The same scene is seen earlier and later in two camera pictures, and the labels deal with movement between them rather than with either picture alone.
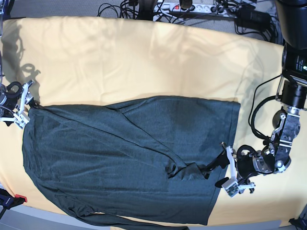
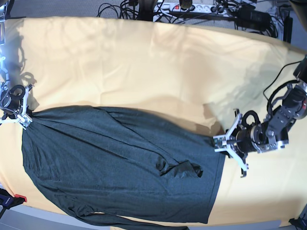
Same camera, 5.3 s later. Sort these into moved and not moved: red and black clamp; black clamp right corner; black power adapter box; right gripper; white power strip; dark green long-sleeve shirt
Moved: right gripper; dark green long-sleeve shirt
Not moved: black power adapter box; white power strip; black clamp right corner; red and black clamp
